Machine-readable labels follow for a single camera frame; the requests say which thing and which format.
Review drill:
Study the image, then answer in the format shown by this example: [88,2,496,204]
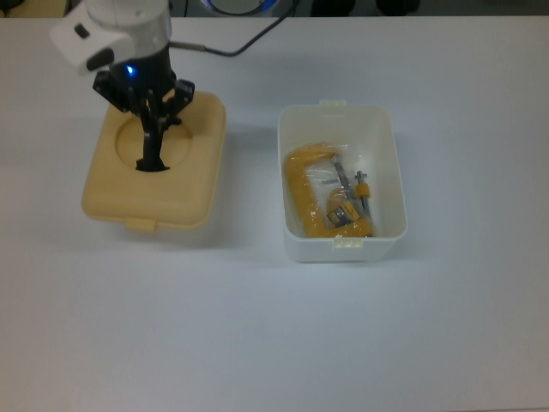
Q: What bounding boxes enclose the beige lid with black handle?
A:
[81,90,227,233]

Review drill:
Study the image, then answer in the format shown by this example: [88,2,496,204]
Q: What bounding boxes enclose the round white and blue object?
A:
[204,0,275,16]

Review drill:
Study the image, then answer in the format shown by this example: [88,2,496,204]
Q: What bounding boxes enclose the white plastic tool box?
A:
[276,99,407,264]

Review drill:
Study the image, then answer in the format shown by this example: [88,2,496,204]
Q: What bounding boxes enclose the black round object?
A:
[375,0,413,12]

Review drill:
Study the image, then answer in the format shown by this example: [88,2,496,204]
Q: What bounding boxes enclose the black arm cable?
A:
[170,0,301,58]

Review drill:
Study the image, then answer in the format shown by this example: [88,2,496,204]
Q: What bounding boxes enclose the clear plastic bag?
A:
[283,143,379,238]

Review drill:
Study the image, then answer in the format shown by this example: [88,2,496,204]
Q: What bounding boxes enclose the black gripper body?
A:
[92,47,197,118]

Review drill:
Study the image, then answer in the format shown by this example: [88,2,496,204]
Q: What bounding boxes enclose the yellow C-clamp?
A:
[282,143,377,239]

